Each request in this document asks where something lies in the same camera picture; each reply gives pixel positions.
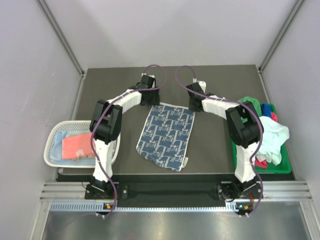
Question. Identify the right aluminium frame post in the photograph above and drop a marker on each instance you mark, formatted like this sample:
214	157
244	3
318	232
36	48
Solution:
298	4

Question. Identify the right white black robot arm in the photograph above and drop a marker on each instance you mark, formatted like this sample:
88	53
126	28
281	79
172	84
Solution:
244	129

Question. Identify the blue towel in bin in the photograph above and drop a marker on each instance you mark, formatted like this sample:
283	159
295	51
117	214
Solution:
266	110

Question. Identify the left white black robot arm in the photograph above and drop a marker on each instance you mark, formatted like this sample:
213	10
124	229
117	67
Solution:
105	128

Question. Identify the pink bunny towel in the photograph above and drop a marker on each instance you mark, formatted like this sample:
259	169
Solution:
77	146

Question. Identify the aluminium frame post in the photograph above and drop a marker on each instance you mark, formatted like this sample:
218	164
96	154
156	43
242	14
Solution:
298	4
60	35

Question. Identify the cream lettered folded towel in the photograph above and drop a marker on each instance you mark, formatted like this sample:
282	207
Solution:
73	133

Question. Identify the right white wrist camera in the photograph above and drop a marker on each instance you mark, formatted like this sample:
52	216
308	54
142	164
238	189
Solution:
202	84

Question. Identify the white perforated plastic basket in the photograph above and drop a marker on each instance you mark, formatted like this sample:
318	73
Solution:
50	147

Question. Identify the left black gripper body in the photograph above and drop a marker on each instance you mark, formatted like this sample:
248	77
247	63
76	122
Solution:
153	98

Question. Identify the green plastic bin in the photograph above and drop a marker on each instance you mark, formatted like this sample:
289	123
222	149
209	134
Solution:
283	168

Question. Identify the green towel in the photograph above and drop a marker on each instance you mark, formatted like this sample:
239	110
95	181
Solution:
256	104

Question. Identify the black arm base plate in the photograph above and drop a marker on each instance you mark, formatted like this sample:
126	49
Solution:
181	194

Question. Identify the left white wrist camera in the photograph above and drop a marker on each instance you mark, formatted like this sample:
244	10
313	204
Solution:
147	74

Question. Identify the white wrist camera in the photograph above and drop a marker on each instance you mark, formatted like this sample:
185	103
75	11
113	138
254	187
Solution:
147	74
202	84

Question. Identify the blue white patterned towel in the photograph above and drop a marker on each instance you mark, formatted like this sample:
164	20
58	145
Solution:
165	136

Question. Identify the left aluminium frame post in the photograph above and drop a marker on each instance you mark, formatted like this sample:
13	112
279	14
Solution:
60	35

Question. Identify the white mint towel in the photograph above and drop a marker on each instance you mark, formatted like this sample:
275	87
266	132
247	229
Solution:
283	134

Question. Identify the grey slotted cable duct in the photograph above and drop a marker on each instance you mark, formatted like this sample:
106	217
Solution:
63	206

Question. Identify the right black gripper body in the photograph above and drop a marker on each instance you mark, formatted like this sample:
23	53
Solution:
192	107

